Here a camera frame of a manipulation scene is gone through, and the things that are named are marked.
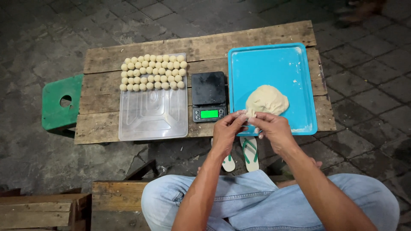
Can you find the person's right hand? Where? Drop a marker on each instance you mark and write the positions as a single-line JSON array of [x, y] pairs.
[[276, 131]]

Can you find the rows of dough balls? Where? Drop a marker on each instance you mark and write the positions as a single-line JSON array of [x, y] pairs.
[[152, 72]]

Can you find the person's left hand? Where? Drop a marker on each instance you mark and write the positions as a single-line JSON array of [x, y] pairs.
[[224, 134]]

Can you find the large beige dough lump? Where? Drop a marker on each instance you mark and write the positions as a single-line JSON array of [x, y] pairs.
[[267, 99]]

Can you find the blue plastic tray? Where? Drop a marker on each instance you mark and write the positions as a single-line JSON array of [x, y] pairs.
[[273, 67]]

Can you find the black digital kitchen scale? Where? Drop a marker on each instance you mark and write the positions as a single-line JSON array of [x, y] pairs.
[[208, 88]]

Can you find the person's light blue jeans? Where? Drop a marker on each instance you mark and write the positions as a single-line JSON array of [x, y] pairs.
[[257, 202]]

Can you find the dark wooden board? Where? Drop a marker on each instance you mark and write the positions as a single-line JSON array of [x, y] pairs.
[[141, 170]]

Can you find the green plastic stool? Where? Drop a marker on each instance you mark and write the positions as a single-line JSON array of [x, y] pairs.
[[54, 112]]

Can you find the wooden bench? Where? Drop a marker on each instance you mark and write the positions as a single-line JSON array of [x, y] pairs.
[[115, 194]]

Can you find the wooden crate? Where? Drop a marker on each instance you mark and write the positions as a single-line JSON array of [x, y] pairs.
[[35, 211]]

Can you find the small pinched dough piece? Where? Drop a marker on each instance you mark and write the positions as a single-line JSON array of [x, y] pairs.
[[249, 113]]

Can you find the clear plastic tray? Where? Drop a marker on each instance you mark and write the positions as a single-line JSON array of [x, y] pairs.
[[153, 115]]

